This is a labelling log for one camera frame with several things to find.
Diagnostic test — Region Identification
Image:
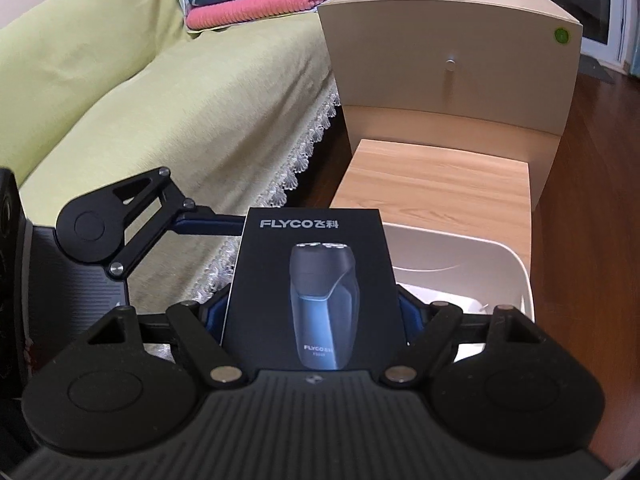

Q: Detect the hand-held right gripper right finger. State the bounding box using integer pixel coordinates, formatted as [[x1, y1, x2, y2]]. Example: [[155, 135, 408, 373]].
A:
[[378, 285, 545, 387]]

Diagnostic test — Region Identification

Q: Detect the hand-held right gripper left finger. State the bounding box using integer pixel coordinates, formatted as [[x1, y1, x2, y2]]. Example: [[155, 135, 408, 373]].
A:
[[87, 287, 249, 389]]

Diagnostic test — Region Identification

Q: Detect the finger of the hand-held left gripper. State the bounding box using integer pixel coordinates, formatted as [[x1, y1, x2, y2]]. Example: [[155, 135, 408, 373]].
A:
[[106, 166, 248, 281]]

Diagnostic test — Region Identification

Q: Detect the white storage box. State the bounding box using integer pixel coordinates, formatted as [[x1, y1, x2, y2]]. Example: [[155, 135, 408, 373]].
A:
[[384, 222, 538, 357]]

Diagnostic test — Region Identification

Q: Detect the black shaver box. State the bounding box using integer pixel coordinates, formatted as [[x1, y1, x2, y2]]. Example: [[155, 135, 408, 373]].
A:
[[220, 208, 412, 372]]

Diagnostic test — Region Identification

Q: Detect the green covered sofa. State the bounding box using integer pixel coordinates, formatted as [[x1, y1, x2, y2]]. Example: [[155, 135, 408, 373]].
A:
[[0, 0, 346, 321]]

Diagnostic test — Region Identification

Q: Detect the pink blanket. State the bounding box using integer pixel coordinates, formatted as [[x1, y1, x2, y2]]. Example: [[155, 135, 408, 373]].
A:
[[185, 0, 353, 31]]

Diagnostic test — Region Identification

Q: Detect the beige cabinet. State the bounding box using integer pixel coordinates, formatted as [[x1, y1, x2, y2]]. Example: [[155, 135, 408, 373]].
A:
[[317, 0, 585, 211]]

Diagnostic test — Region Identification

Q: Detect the white framed glass door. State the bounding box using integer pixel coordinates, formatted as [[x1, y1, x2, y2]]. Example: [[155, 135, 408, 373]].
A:
[[580, 0, 640, 77]]

